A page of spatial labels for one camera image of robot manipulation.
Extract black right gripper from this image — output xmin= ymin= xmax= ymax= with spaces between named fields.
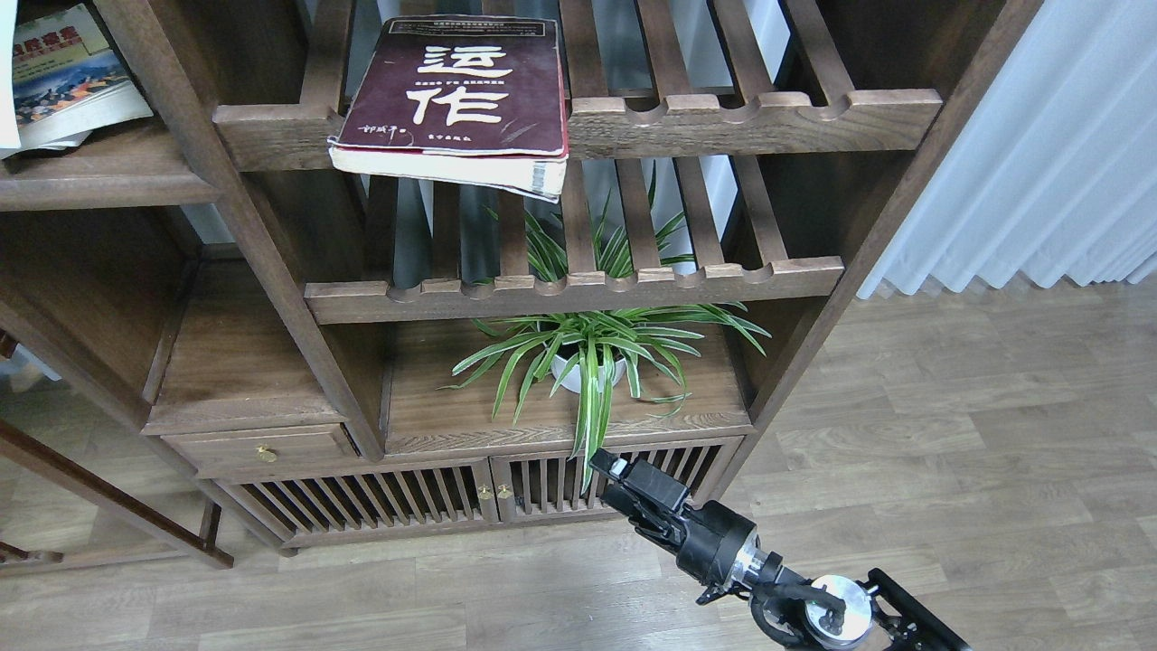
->
xmin=589 ymin=449 xmax=784 ymax=593

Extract maroon book white characters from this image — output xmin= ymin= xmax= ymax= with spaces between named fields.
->
xmin=329 ymin=14 xmax=568 ymax=204

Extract colourful 300 paperback book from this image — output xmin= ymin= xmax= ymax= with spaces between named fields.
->
xmin=3 ymin=3 xmax=154 ymax=160

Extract yellow-green cover book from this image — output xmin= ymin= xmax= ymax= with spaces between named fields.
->
xmin=0 ymin=0 xmax=21 ymax=151

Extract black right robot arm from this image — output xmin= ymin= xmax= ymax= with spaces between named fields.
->
xmin=589 ymin=447 xmax=970 ymax=650

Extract white plant pot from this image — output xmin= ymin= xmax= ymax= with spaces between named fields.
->
xmin=550 ymin=343 xmax=626 ymax=394

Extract green spider plant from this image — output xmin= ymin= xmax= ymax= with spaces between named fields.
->
xmin=440 ymin=163 xmax=774 ymax=494

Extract dark wooden bookshelf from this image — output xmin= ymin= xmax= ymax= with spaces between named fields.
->
xmin=3 ymin=1 xmax=1041 ymax=552

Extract white pleated curtain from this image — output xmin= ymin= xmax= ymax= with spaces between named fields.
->
xmin=857 ymin=0 xmax=1157 ymax=301

